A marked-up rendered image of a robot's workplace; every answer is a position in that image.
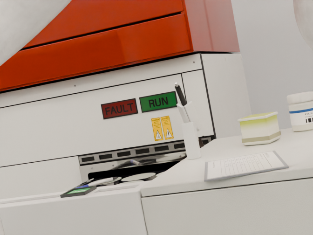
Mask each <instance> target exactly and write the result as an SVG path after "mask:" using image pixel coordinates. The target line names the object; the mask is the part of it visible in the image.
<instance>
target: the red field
mask: <svg viewBox="0 0 313 235"><path fill-rule="evenodd" d="M102 109H103V114H104V118H108V117H114V116H119V115H125V114H130V113H136V106H135V101H134V100H129V101H124V102H118V103H113V104H106V105H102Z"/></svg>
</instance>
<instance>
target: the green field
mask: <svg viewBox="0 0 313 235"><path fill-rule="evenodd" d="M141 105H142V110H143V111H149V110H154V109H160V108H165V107H171V106H176V105H177V104H176V99H175V93H174V92H173V93H168V94H162V95H157V96H152V97H145V98H141Z"/></svg>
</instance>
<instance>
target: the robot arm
mask: <svg viewBox="0 0 313 235"><path fill-rule="evenodd" d="M70 2H71V0H0V66H1V65H2V64H3V63H4V62H6V61H7V60H8V59H9V58H11V57H12V56H13V55H14V54H16V53H17V52H18V51H19V50H20V49H22V48H23V47H24V46H25V45H26V44H27V43H29V42H30V41H31V40H32V39H33V38H34V37H35V36H36V35H37V34H38V33H39V32H40V31H41V30H42V29H44V28H45V27H46V26H47V25H48V24H49V23H50V22H51V21H52V20H53V19H54V18H55V17H56V16H57V15H58V14H59V13H60V12H61V11H62V10H63V9H64V8H65V7H66V6H67V5H68V4H69V3H70ZM293 7H294V14H295V19H296V22H297V25H298V28H299V31H300V33H301V35H302V37H303V39H304V40H305V42H306V43H307V44H308V46H309V47H310V48H311V49H312V50H313V0H293ZM0 235H5V233H4V228H3V225H2V220H1V216H0Z"/></svg>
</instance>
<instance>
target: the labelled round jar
mask: <svg viewBox="0 0 313 235"><path fill-rule="evenodd" d="M287 102H288V103H289V105H288V108H289V114H290V119H291V125H292V130H293V131H294V132H300V131H310V130H313V91H309V92H302V93H297V94H292V95H288V96H287Z"/></svg>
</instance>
